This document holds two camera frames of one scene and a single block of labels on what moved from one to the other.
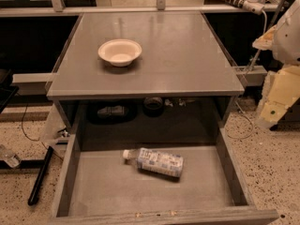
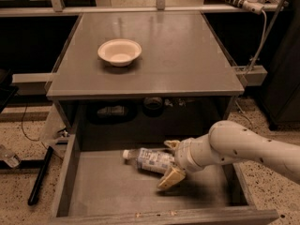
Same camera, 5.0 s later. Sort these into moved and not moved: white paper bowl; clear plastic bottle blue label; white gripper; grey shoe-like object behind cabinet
Moved: white gripper
Not moved: white paper bowl; grey shoe-like object behind cabinet; clear plastic bottle blue label
